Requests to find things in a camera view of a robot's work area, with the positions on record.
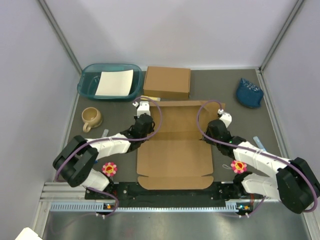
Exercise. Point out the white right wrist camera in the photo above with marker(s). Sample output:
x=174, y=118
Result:
x=225, y=117

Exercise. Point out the grey orange marker pen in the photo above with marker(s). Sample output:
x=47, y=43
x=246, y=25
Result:
x=105, y=133

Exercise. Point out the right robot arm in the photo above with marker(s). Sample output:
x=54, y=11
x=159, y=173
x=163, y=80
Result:
x=290, y=181

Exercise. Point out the pink flower toy left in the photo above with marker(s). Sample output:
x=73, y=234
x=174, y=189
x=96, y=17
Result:
x=109, y=169

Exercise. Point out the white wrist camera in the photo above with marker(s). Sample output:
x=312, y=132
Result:
x=225, y=117
x=142, y=108

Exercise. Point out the teal plastic bin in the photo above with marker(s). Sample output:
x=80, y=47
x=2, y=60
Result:
x=90, y=76

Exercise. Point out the dark blue crumpled bag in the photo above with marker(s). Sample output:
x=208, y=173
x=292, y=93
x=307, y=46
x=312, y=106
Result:
x=249, y=94

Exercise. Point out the folded brown cardboard box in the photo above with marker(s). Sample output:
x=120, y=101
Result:
x=171, y=83

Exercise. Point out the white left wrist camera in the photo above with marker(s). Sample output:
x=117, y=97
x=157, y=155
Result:
x=142, y=108

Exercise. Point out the grey slotted cable duct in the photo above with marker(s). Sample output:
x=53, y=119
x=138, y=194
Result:
x=101, y=207

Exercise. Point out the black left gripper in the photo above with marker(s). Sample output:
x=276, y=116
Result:
x=151, y=129

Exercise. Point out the pink flower toy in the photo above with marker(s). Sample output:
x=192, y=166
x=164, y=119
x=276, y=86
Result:
x=238, y=167
x=109, y=169

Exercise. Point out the white paper sheet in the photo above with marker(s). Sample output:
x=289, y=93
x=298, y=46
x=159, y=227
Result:
x=115, y=83

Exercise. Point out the pink flower toy right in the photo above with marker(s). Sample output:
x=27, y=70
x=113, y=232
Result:
x=238, y=167

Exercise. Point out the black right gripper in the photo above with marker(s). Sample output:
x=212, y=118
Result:
x=208, y=140

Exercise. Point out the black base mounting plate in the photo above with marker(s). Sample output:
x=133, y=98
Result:
x=132, y=194

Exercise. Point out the brown cardboard box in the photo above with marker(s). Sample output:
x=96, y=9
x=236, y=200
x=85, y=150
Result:
x=171, y=83
x=176, y=157

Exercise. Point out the light blue pen right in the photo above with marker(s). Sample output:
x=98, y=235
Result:
x=258, y=143

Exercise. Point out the beige ceramic mug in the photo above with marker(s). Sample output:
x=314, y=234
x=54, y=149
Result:
x=92, y=118

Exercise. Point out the yellow white marker pen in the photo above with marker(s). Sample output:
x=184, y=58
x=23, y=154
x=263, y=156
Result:
x=149, y=98

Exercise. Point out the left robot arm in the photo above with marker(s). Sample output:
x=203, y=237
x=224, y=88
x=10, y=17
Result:
x=76, y=161

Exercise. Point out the white object bottom corner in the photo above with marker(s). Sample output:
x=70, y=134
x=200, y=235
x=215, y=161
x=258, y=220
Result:
x=28, y=234

